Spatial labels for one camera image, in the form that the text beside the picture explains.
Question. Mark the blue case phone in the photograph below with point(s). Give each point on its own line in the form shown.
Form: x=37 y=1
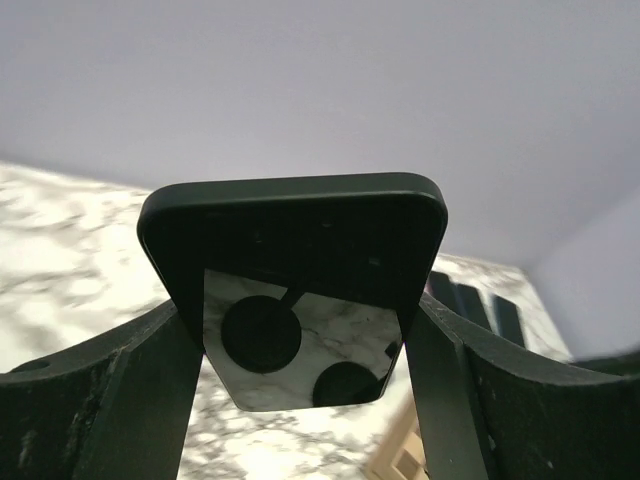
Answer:
x=473 y=306

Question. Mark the wooden chessboard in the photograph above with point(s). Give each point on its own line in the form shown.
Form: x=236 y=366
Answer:
x=400 y=455

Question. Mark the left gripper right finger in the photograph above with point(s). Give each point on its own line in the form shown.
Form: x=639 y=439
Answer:
x=490 y=409

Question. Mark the purple case phone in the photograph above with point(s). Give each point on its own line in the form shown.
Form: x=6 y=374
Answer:
x=443 y=290

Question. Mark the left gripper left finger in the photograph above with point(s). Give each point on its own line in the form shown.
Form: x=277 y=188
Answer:
x=116 y=406

